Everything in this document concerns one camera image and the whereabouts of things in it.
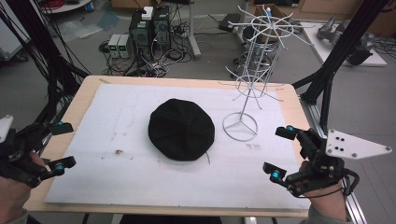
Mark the aluminium rail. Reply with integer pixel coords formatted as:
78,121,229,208
299,96,369,224

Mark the black beret hat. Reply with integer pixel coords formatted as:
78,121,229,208
148,98,217,162

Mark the grey power supply unit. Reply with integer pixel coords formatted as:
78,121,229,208
118,34,133,59
107,34,121,59

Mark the white box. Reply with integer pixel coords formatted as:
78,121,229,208
140,6,154,21

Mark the grey metal table leg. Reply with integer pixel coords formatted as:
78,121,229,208
186,0,203,61

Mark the white base board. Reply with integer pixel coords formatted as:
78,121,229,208
299,21,389,67

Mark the person's left hand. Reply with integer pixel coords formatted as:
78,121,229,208
0,150,47,223

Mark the black flat device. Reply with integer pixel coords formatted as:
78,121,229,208
218,12,243,33

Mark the clear plastic sheet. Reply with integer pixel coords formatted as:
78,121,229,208
57,19,105,42

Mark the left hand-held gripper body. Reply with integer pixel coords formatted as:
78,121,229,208
0,115,52,189

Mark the white foam mat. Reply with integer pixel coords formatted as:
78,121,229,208
45,82,312,210

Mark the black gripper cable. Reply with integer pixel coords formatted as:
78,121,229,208
306,168,361,199

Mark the chrome stool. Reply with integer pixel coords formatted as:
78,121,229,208
236,39,282,77

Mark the person's right hand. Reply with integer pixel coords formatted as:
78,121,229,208
302,182,348,222

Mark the cardboard box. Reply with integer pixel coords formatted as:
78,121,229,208
247,3,289,44

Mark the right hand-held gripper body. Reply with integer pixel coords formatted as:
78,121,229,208
285,128,393,198

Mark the black computer tower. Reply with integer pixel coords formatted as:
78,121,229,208
128,10,154,61
151,5,172,51

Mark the tangle of floor cables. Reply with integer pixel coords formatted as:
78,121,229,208
98,18,195,78

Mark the white wire hat rack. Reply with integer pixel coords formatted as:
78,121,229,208
218,4,316,143

